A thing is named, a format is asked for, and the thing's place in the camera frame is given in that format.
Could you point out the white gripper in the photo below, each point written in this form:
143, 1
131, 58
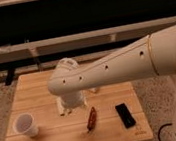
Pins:
72, 101

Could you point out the white rectangular sponge block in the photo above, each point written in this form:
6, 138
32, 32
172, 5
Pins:
60, 107

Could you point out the black rectangular remote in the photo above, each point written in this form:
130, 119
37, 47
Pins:
125, 115

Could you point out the brown red pocket knife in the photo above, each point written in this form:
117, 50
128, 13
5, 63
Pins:
92, 119

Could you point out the long grey bench rail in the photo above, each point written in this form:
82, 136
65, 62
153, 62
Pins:
86, 39

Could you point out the wooden table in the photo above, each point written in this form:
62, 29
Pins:
32, 97

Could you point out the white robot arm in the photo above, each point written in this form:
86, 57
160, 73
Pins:
153, 55

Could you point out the white paper cup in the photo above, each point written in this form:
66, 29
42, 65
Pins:
25, 125

